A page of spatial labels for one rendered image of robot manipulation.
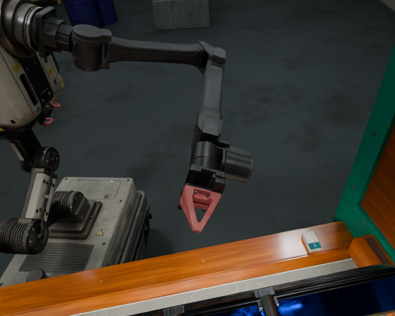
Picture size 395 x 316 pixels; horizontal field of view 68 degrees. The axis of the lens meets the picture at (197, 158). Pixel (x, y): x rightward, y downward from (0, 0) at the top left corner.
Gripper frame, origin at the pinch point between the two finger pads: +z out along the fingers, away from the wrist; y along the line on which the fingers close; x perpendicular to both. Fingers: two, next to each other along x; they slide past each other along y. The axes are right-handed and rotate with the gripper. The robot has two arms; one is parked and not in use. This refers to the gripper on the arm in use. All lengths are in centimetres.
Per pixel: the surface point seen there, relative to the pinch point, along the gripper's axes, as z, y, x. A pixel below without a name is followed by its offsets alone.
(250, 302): 7.8, 5.6, -10.9
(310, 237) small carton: -26, 29, -42
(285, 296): 6.5, 3.8, -16.3
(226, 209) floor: -101, 112, -41
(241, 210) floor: -100, 109, -51
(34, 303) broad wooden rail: -4, 58, 34
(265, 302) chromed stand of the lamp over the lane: 8.1, 4.0, -12.8
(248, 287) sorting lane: -12.3, 40.0, -24.8
